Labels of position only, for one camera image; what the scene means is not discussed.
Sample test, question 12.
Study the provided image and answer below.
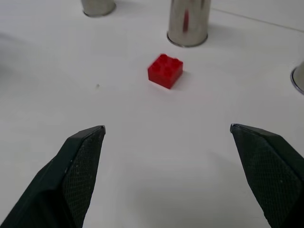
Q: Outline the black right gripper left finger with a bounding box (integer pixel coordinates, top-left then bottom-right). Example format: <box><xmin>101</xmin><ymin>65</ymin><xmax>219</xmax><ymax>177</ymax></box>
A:
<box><xmin>0</xmin><ymin>125</ymin><xmax>106</xmax><ymax>228</ymax></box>

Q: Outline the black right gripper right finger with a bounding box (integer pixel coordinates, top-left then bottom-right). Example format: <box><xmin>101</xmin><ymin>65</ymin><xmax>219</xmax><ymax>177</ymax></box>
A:
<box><xmin>229</xmin><ymin>123</ymin><xmax>304</xmax><ymax>228</ymax></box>

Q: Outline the red toy building brick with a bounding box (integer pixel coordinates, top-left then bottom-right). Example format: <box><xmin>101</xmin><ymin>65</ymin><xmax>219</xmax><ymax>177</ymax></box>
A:
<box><xmin>147</xmin><ymin>53</ymin><xmax>184</xmax><ymax>90</ymax></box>

